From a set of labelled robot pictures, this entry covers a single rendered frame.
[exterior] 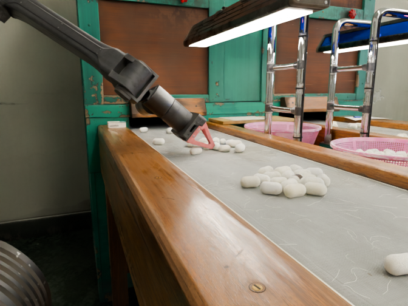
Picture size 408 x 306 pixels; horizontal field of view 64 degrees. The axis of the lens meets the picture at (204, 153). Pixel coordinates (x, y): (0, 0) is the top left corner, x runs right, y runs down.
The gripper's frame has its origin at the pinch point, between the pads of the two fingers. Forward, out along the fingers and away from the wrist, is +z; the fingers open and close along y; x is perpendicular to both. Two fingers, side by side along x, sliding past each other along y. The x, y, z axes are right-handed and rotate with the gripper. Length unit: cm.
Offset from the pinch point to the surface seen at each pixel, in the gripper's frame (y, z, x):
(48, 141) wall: 138, -26, 44
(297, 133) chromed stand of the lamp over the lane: -2.5, 16.9, -17.1
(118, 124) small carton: 41.2, -14.9, 10.2
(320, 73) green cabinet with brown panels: 55, 46, -67
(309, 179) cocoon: -33.9, 2.4, -1.8
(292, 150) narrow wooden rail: -9.4, 14.2, -10.8
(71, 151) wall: 138, -12, 42
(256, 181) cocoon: -29.7, -2.5, 3.4
